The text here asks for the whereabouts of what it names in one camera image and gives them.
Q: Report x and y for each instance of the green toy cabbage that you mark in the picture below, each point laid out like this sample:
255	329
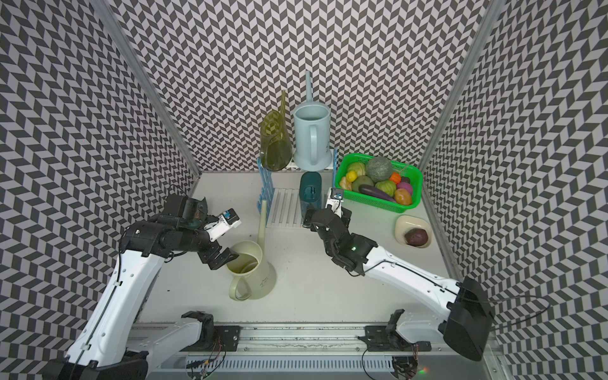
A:
387	186

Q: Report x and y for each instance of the light blue watering can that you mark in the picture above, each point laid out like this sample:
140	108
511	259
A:
312	127

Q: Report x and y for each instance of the netted green melon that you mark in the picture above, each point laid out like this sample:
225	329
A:
379	169

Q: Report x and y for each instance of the green plastic basket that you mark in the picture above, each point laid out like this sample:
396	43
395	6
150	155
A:
404	175

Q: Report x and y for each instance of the purple toy eggplant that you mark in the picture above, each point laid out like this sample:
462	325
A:
368	190

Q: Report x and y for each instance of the brown toy potato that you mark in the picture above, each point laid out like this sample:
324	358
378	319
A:
403	197

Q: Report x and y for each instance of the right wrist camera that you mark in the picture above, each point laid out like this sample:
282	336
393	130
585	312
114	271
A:
334	200

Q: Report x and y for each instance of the cream oval dish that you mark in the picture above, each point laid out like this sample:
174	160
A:
405	223

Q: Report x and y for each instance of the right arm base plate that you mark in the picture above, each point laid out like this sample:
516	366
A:
379	339

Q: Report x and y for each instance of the aluminium front rail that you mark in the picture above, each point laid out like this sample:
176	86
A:
304	332

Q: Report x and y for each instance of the yellow toy lemon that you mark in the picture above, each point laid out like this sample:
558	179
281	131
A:
351	176

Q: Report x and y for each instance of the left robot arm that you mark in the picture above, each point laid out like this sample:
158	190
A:
101	350

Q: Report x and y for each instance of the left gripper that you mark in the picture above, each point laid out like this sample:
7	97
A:
208	256

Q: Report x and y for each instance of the olive transparent watering can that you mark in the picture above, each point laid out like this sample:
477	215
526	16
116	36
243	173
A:
276	147

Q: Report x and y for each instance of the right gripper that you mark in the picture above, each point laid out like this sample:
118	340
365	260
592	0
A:
308	218

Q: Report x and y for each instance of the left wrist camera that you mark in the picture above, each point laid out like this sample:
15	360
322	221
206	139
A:
219	225

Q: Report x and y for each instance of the beige watering can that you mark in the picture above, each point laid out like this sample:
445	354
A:
253	276

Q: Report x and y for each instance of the dark teal watering can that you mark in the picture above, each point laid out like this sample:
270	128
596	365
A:
310	192

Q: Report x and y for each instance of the dark purple fruit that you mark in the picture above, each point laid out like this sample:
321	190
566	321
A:
416	237

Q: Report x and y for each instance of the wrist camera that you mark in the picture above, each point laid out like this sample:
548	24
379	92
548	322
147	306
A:
219	225
334	200

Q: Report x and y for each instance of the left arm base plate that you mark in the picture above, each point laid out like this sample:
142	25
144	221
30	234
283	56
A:
224	338

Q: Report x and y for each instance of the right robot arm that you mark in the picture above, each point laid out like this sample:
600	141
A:
463	309

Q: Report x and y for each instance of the blue white slatted shelf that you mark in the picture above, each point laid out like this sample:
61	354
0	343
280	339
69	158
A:
283	208

